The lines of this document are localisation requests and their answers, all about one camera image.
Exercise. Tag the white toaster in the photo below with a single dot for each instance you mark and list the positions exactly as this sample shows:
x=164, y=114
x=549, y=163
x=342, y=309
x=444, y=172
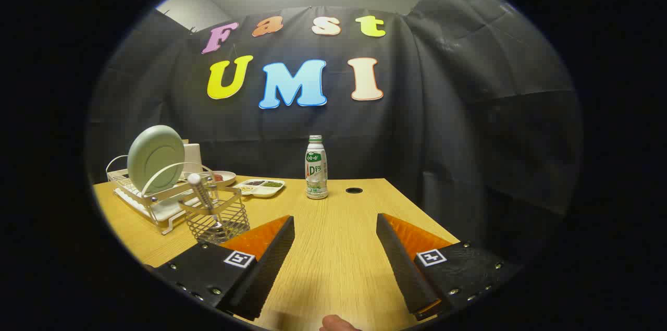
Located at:
x=193, y=156

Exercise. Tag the black table grommet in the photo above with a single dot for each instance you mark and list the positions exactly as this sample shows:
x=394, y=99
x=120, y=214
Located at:
x=354, y=190

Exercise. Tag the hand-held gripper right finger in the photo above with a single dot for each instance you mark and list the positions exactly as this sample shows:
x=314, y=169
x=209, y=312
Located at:
x=401, y=263

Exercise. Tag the metal spoon with white knob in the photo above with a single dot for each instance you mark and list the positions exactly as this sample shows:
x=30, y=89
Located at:
x=194, y=180

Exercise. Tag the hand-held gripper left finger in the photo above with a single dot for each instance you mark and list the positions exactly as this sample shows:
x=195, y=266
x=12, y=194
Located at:
x=271, y=263

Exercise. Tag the white and green drink bottle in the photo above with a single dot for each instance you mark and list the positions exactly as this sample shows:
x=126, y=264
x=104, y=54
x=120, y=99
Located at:
x=316, y=169

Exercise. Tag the black backdrop cloth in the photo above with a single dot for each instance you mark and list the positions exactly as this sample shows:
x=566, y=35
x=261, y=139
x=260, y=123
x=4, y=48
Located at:
x=443, y=112

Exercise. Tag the small beige plate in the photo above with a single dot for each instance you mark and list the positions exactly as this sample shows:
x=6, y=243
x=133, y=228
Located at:
x=227, y=180

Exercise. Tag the white divided bean tray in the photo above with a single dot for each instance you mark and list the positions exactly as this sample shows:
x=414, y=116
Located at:
x=260, y=191

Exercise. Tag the light green plate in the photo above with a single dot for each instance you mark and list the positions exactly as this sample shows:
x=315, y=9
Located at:
x=156, y=156

